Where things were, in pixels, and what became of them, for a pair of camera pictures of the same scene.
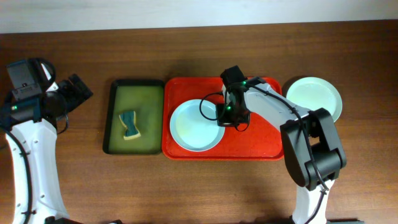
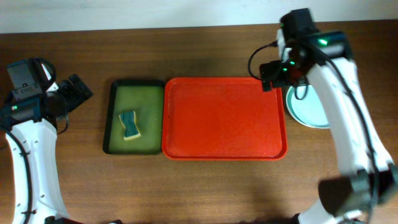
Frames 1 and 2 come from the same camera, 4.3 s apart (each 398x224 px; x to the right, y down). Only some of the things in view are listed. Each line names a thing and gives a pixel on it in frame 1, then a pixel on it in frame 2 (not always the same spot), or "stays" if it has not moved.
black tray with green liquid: [147, 98] stays
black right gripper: [223, 122] -> [267, 78]
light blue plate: [193, 126] -> [308, 111]
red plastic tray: [260, 140] stays
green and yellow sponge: [128, 119] stays
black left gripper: [74, 90] stays
